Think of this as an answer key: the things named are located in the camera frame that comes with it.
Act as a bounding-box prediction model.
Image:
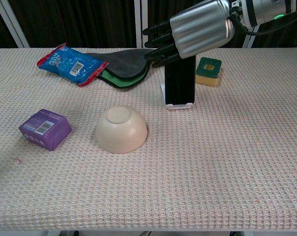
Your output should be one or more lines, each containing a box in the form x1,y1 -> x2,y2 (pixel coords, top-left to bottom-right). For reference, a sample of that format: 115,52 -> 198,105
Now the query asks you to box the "white folding phone stand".
160,83 -> 192,110

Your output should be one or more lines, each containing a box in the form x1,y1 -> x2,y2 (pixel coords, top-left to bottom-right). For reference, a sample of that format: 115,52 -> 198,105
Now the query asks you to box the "blue and red snack bag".
36,43 -> 109,88

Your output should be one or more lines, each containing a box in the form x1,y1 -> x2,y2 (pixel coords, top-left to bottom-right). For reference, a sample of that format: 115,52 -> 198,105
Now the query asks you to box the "grey and green cloth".
86,48 -> 165,89

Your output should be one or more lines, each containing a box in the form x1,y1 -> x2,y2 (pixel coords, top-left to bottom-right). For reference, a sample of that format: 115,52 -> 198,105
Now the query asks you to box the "black smartphone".
164,55 -> 197,105

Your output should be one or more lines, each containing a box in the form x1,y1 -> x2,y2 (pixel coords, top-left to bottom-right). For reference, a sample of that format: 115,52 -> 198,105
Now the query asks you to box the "purple tissue pack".
18,109 -> 73,151

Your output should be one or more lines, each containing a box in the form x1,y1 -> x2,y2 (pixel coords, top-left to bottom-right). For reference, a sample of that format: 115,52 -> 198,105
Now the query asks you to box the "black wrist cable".
230,11 -> 297,37

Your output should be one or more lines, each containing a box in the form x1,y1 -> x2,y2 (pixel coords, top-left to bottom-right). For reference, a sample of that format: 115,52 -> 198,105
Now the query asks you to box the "beige upturned bowl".
95,105 -> 149,154

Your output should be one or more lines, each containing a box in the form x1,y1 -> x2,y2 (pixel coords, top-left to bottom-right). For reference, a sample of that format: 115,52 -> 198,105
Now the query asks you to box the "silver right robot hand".
142,0 -> 236,68

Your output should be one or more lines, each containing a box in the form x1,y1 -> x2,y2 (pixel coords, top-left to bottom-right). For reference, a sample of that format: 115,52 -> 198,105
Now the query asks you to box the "pink woven tablecloth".
0,47 -> 297,232

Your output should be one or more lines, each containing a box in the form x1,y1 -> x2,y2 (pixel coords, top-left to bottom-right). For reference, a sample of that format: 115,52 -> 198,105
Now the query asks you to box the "white slanted frame post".
242,24 -> 260,49
0,0 -> 30,48

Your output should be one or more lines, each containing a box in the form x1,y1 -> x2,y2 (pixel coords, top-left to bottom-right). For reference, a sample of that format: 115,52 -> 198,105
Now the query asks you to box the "green and yellow sponge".
195,57 -> 222,88

